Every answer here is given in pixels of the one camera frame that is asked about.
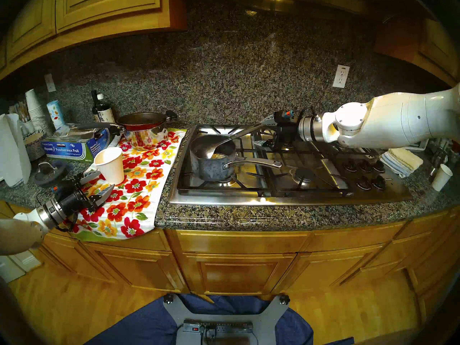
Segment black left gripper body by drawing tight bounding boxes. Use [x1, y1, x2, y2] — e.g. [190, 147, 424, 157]
[54, 181, 96, 218]

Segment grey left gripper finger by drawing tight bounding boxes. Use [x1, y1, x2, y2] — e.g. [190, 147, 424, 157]
[77, 170, 102, 186]
[88, 184, 115, 212]

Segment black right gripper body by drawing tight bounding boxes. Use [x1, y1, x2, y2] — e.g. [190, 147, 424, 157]
[274, 114, 302, 149]

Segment black pot lid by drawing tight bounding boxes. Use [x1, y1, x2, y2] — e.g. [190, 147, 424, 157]
[33, 162, 69, 188]

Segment metal serving spoon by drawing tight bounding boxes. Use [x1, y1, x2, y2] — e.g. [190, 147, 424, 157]
[202, 122, 265, 160]

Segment shiny steel stock pot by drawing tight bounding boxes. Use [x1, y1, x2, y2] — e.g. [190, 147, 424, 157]
[119, 110, 178, 151]

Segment floral kitchen towel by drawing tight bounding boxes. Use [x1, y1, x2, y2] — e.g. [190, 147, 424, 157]
[59, 128, 188, 242]

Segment blue foil sheet box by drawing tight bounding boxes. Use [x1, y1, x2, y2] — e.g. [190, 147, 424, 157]
[41, 128, 111, 163]

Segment dark grey saucepan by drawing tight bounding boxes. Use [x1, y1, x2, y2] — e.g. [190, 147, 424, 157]
[189, 135, 282, 182]

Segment dark bottle white cap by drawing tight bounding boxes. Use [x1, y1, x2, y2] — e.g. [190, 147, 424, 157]
[95, 94, 115, 124]

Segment stainless steel gas cooktop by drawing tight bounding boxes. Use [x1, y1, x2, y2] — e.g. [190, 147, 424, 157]
[168, 124, 413, 207]

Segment leaf print paper cup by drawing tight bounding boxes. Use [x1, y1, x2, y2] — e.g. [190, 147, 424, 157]
[46, 100, 66, 130]

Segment cup of wooden sticks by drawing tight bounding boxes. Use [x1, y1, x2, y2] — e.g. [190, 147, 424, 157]
[14, 102, 35, 134]

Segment stack of white paper cups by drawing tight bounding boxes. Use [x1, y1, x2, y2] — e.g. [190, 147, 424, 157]
[24, 89, 51, 134]

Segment blue striped folded cloth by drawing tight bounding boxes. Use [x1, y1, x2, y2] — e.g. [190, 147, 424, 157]
[379, 153, 411, 178]

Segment cream folded cloth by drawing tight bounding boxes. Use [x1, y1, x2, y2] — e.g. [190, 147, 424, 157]
[386, 148, 423, 169]

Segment wooden base cabinets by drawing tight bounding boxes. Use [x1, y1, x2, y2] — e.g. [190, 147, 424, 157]
[0, 201, 460, 323]

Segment white plastic tray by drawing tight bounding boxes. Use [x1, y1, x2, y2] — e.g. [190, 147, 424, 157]
[404, 139, 430, 152]

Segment navy blue fabric cover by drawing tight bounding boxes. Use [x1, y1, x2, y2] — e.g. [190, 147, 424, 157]
[84, 294, 354, 345]

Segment chrome metal fixture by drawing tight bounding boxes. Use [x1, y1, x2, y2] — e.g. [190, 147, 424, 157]
[428, 139, 447, 176]

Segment small white paper cup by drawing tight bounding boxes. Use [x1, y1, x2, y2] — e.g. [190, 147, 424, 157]
[431, 163, 453, 192]

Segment grey power strip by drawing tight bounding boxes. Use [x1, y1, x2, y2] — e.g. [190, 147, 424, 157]
[183, 321, 254, 334]

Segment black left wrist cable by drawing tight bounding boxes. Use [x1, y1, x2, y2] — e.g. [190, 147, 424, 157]
[59, 211, 80, 234]

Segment white wall power outlet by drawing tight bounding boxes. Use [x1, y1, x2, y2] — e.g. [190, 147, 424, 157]
[332, 64, 350, 88]

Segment red frying pan grey handle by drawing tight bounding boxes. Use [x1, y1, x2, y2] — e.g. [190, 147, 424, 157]
[68, 112, 167, 132]

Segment wooden wall cabinet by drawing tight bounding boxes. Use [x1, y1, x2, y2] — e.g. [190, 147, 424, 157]
[0, 0, 187, 81]
[374, 15, 460, 89]

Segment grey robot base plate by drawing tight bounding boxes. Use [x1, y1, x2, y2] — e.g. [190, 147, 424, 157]
[164, 294, 291, 345]

